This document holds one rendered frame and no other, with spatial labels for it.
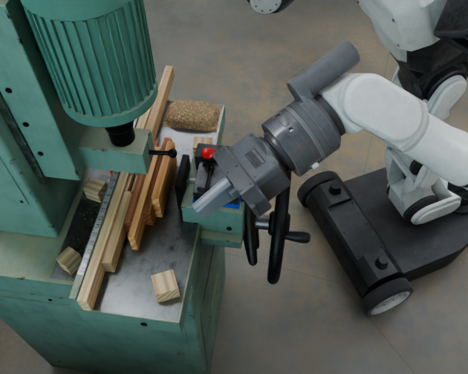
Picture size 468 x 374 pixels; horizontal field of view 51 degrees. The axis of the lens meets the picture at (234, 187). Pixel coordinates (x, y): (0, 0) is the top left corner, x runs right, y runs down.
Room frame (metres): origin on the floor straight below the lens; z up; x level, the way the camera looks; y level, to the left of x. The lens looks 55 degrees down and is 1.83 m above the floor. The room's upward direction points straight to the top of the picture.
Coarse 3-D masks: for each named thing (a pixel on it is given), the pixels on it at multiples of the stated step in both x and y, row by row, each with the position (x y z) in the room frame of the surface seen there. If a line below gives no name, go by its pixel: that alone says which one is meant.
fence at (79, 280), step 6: (114, 186) 0.63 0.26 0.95; (108, 204) 0.58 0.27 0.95; (102, 222) 0.54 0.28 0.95; (96, 240) 0.49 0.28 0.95; (90, 258) 0.45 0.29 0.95; (78, 276) 0.41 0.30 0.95; (84, 276) 0.41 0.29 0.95; (78, 282) 0.40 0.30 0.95; (72, 288) 0.39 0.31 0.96; (78, 288) 0.39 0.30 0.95; (72, 294) 0.37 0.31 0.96; (78, 294) 0.38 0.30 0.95; (72, 300) 0.37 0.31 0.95; (78, 306) 0.37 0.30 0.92
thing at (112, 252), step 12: (168, 72) 1.01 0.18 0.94; (168, 84) 0.98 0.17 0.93; (168, 96) 0.96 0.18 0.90; (156, 108) 0.88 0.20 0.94; (156, 120) 0.84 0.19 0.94; (156, 132) 0.83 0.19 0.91; (120, 204) 0.59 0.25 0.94; (120, 216) 0.56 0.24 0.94; (120, 228) 0.53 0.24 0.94; (108, 240) 0.50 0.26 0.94; (120, 240) 0.51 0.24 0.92; (108, 252) 0.47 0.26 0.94; (108, 264) 0.45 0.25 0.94
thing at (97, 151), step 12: (84, 132) 0.68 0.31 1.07; (96, 132) 0.68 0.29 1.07; (144, 132) 0.68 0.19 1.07; (84, 144) 0.65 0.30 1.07; (96, 144) 0.65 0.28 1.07; (108, 144) 0.65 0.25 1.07; (132, 144) 0.65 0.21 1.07; (144, 144) 0.65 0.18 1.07; (84, 156) 0.64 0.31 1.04; (96, 156) 0.64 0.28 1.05; (108, 156) 0.63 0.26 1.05; (120, 156) 0.63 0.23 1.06; (132, 156) 0.63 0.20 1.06; (144, 156) 0.63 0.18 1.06; (96, 168) 0.64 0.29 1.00; (108, 168) 0.63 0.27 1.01; (120, 168) 0.63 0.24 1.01; (132, 168) 0.63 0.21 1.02; (144, 168) 0.62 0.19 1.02
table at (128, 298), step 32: (160, 128) 0.85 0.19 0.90; (160, 224) 0.56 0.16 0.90; (192, 224) 0.56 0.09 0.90; (128, 256) 0.48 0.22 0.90; (160, 256) 0.48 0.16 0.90; (192, 256) 0.48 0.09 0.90; (128, 288) 0.41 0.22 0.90; (96, 320) 0.36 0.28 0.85; (128, 320) 0.35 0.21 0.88; (160, 320) 0.34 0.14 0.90
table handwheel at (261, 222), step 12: (288, 192) 0.61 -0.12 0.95; (276, 204) 0.59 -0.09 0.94; (288, 204) 0.59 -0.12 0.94; (264, 216) 0.63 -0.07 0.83; (276, 216) 0.56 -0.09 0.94; (288, 216) 0.62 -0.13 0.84; (264, 228) 0.60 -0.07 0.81; (276, 228) 0.54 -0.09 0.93; (288, 228) 0.60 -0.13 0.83; (276, 240) 0.52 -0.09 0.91; (276, 252) 0.50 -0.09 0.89; (276, 264) 0.48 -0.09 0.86; (276, 276) 0.48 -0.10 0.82
